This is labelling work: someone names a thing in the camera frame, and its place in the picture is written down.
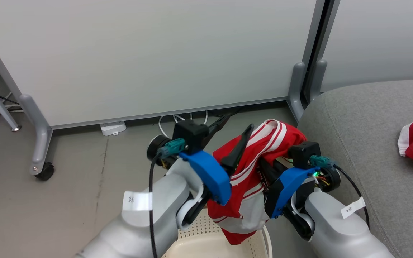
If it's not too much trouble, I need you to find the black castor wheel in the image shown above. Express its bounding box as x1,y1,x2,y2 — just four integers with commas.
34,162,54,181

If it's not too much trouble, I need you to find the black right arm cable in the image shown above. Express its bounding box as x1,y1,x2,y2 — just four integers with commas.
332,163,370,230

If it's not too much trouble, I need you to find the narrow white partition panel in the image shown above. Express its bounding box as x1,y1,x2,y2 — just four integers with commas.
314,0,413,93

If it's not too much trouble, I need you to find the white power adapter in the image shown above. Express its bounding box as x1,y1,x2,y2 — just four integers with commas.
100,121,127,137

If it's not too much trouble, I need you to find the grey partition foot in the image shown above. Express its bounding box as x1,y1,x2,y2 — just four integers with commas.
287,62,307,122
310,59,328,104

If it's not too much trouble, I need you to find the grey partition leg with castor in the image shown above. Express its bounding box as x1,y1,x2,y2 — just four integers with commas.
19,94,53,176

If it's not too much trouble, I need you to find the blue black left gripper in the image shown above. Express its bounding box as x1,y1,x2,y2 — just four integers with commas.
179,108,255,226

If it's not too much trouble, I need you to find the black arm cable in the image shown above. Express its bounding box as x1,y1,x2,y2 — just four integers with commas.
332,163,370,230
148,156,158,258

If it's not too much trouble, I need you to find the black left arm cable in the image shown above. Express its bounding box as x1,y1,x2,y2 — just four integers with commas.
148,156,158,258

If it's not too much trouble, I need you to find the cream perforated laundry basket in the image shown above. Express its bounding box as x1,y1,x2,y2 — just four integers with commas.
162,208,273,258

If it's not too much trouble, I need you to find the teal right cable connector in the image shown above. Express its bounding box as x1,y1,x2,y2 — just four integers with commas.
310,155,336,169

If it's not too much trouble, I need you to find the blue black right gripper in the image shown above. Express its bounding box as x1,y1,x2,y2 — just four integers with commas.
258,158,320,219

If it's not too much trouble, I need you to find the white looped floor cable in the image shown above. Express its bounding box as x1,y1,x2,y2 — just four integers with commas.
158,111,209,138

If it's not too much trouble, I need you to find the teal left cable connector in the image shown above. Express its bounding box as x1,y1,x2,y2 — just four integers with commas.
156,138,186,158

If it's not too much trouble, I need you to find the grey fabric sofa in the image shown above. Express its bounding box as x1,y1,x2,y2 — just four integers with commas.
297,78,413,258

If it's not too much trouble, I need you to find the red jersey with white stripes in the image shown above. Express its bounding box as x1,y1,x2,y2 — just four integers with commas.
206,119,307,246

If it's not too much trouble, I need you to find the wide white partition panel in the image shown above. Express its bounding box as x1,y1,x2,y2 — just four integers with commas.
0,0,327,130

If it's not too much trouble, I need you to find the teal cable connector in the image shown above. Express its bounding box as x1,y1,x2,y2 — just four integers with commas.
156,138,186,158
310,155,336,169

